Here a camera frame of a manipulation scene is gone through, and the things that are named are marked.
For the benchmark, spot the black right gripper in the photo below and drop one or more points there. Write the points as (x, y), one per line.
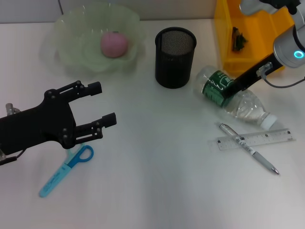
(252, 77)

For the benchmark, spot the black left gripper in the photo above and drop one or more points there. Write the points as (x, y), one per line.
(35, 128)

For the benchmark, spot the clear green-label water bottle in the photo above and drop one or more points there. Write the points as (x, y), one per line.
(214, 90)

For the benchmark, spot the green plastic wrapper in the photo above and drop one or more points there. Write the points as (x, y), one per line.
(239, 40)

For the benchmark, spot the pink peach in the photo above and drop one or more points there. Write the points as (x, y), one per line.
(114, 44)

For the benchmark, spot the clear grey ballpoint pen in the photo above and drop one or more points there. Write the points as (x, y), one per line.
(243, 143)

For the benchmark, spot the green translucent fruit bowl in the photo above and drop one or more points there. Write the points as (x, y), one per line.
(78, 55)

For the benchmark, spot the transparent plastic ruler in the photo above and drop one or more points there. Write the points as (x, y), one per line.
(269, 137)

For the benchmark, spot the black mesh pen holder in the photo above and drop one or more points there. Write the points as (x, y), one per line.
(174, 66)

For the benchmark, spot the blue sheathed scissors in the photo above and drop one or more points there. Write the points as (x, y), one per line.
(57, 176)

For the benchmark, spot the yellow plastic bin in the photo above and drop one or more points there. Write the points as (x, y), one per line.
(257, 26)

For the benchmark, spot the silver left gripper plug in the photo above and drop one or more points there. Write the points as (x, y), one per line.
(12, 108)

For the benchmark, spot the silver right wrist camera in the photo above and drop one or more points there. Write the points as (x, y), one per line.
(252, 6)

